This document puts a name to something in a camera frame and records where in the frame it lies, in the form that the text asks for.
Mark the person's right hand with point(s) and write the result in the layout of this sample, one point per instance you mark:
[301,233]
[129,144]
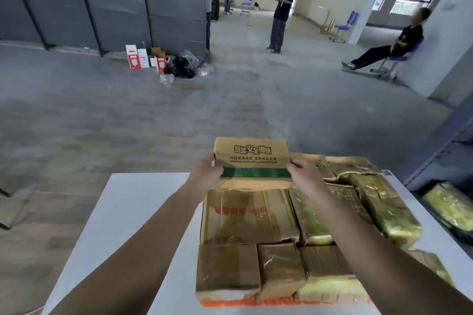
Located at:
[306,178]

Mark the person's left hand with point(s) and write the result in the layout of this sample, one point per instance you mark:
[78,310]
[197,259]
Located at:
[205,178]

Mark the taped parcel with white label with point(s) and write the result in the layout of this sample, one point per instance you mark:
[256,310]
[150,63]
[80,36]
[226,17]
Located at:
[255,184]

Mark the green striped cardboard box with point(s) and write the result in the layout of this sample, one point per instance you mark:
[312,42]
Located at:
[251,158]

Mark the large taped carton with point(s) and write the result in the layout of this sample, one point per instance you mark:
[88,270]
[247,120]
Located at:
[251,215]

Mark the yellow-green taped parcel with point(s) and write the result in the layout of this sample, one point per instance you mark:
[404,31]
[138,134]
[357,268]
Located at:
[391,211]

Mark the yellow parcel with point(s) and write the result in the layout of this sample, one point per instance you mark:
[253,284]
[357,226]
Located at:
[449,204]

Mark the person's right forearm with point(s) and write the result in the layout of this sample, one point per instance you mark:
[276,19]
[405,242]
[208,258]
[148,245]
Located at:
[388,263]

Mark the white table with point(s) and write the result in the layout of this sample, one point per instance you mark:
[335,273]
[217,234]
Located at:
[129,207]

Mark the clear plastic bag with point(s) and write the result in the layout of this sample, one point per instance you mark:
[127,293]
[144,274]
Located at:
[205,70]
[190,57]
[167,80]

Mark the black rubbish bag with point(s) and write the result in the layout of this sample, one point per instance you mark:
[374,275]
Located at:
[181,69]

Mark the small red white carton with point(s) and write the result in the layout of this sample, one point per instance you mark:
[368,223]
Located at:
[161,64]

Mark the orange perforated plastic mat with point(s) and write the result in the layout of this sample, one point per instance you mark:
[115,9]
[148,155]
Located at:
[229,303]

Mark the dark blue metal shelf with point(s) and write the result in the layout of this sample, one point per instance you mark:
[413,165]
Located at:
[443,163]

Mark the tall red white carton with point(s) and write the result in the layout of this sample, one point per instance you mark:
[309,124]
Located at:
[133,60]

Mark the small wooden stool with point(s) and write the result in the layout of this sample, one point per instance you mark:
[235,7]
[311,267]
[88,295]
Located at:
[328,27]

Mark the blue plastic chair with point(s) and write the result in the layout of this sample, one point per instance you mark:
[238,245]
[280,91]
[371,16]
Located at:
[418,45]
[351,19]

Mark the grey folding partition screen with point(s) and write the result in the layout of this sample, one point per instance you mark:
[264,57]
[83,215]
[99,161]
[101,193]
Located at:
[111,1]

